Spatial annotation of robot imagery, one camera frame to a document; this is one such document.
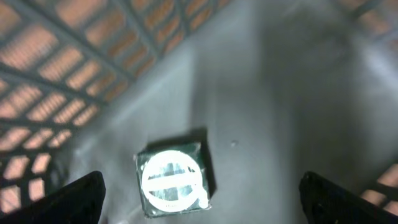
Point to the dark grey plastic basket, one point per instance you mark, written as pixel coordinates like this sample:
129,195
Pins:
271,89

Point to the dark box round white label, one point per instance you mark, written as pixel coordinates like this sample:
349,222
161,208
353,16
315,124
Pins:
172,179

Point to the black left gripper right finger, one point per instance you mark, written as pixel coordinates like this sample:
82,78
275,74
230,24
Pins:
324,202

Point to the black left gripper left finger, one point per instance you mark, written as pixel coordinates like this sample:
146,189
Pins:
78,202

